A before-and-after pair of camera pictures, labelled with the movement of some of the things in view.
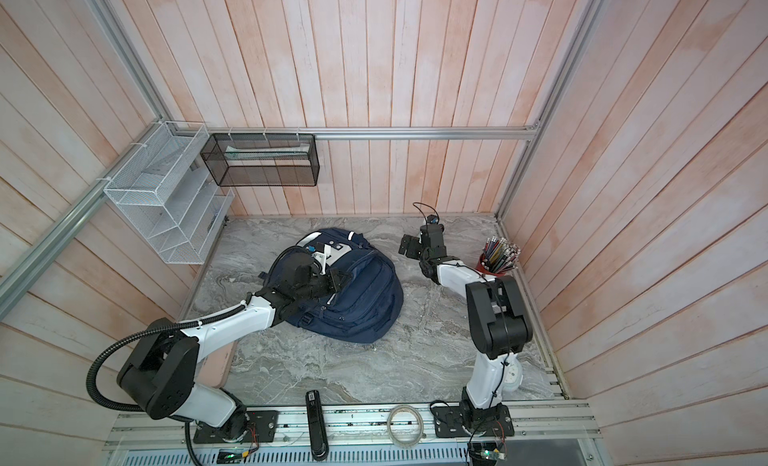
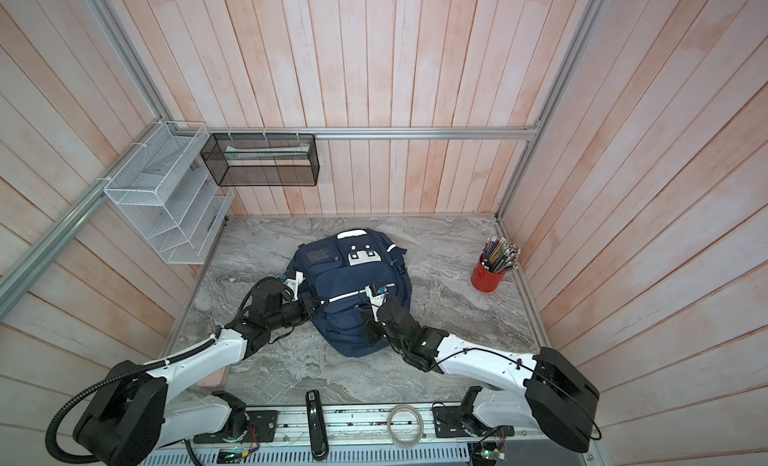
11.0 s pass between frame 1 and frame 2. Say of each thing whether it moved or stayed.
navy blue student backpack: moved
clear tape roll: stayed
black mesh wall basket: stayed
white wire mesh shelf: stayed
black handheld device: stayed
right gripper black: moved
